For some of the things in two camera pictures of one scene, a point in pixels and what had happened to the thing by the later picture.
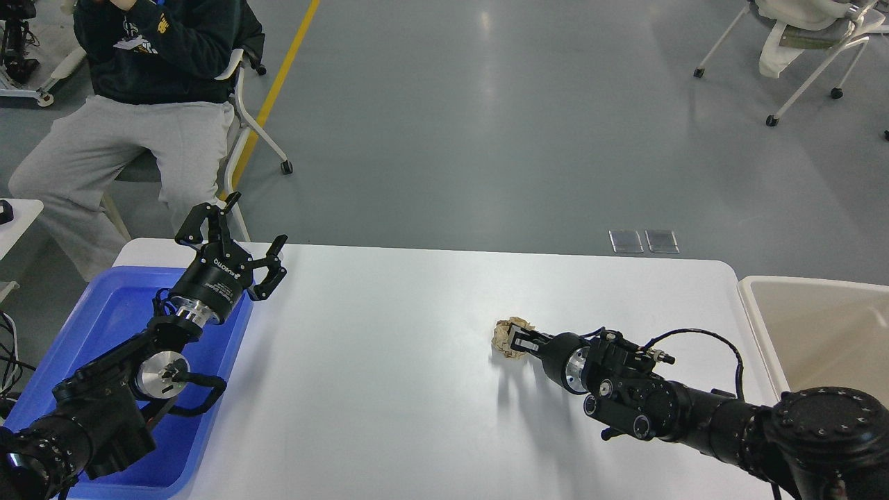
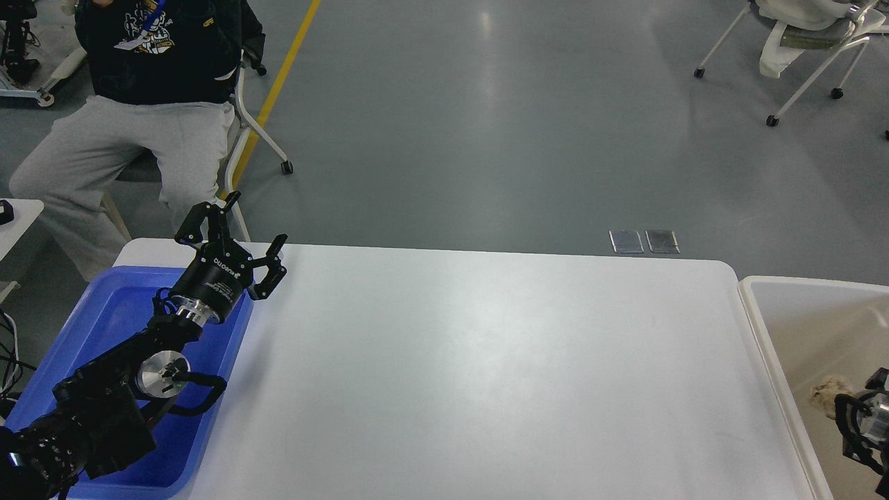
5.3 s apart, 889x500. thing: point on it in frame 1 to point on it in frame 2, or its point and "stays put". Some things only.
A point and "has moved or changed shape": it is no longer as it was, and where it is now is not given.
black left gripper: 221,271 stays put
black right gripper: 563,356 to 865,416
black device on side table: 6,212 stays put
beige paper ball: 501,337 has moved or changed shape
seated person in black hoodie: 155,112 stays put
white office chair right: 806,25 stays put
